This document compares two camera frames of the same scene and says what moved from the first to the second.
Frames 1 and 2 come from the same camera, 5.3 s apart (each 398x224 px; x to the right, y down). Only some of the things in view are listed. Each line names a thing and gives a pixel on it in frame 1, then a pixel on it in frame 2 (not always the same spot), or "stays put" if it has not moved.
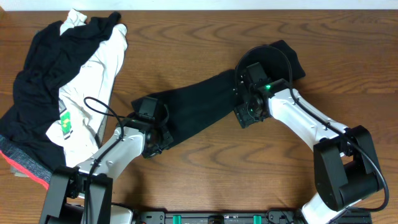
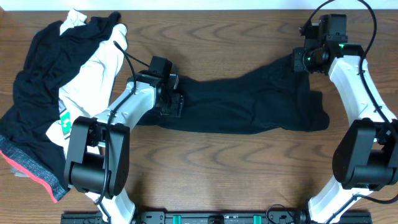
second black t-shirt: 50,58 stays put
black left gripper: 169,139 to 176,108
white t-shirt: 77,124 stays put
